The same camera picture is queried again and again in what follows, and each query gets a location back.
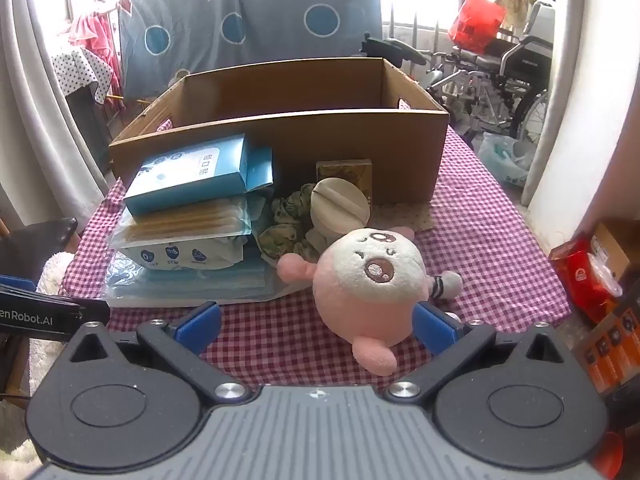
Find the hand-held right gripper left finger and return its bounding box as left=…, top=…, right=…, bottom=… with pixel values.
left=65, top=301, right=251, bottom=406

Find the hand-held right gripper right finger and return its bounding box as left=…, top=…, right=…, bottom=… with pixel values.
left=382, top=302, right=573, bottom=406

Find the clear bag of face masks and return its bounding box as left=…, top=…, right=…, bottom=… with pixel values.
left=100, top=250, right=313, bottom=307

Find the blue white wet wipes pack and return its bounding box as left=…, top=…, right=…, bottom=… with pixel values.
left=120, top=232, right=248, bottom=272

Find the pink white plush toy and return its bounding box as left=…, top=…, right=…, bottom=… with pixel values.
left=277, top=226, right=463, bottom=376

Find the clear packet of tan strips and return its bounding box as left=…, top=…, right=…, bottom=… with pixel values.
left=112, top=195, right=253, bottom=251

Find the green patterned scrunchie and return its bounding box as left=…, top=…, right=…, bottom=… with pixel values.
left=257, top=184, right=331, bottom=263

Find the blue face mask box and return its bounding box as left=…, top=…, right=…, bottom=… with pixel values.
left=122, top=133, right=275, bottom=217

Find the brown cardboard box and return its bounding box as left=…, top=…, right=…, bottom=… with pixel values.
left=107, top=57, right=451, bottom=206

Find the black chair back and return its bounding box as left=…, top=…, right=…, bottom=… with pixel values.
left=0, top=217, right=79, bottom=281

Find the pink checked tablecloth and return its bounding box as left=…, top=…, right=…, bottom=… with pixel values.
left=57, top=100, right=573, bottom=391

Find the beige round powder puff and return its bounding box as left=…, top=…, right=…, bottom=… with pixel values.
left=309, top=176, right=373, bottom=238

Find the red box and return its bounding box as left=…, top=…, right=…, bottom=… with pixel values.
left=549, top=237, right=625, bottom=323

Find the brown gold tissue packet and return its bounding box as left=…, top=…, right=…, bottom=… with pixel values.
left=315, top=157, right=375, bottom=206

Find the white plastic bag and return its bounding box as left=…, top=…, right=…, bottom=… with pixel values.
left=477, top=131, right=532, bottom=188

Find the orange black box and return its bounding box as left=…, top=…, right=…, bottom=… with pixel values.
left=580, top=285, right=640, bottom=403

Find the grey curtain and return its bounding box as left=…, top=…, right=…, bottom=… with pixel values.
left=0, top=0, right=116, bottom=228

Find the white polka dot cloth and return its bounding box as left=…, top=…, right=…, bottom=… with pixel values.
left=50, top=49, right=118, bottom=103

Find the black seat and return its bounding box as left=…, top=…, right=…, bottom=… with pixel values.
left=360, top=31, right=429, bottom=68

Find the silver black wheelchair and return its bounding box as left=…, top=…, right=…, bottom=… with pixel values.
left=430, top=0, right=556, bottom=153

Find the pink garment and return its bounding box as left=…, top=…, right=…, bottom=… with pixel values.
left=67, top=2, right=123, bottom=86

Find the red plastic bag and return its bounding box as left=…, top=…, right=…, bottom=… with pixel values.
left=447, top=0, right=507, bottom=55

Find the blue bed sheet with circles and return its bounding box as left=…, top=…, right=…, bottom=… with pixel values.
left=117, top=0, right=383, bottom=98

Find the yellow towel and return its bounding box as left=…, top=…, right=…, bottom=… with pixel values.
left=495, top=0, right=537, bottom=31

